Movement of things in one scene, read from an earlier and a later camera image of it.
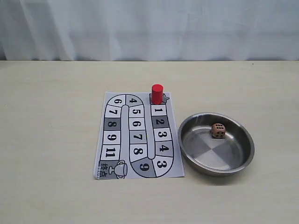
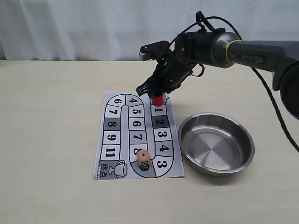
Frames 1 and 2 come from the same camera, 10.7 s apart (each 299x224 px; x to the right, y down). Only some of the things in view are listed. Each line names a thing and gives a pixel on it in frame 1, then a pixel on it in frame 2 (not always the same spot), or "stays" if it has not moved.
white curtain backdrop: [149, 30] stays
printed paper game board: [138, 138] stays
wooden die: [218, 130] -> [143, 158]
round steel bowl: [216, 157] stays
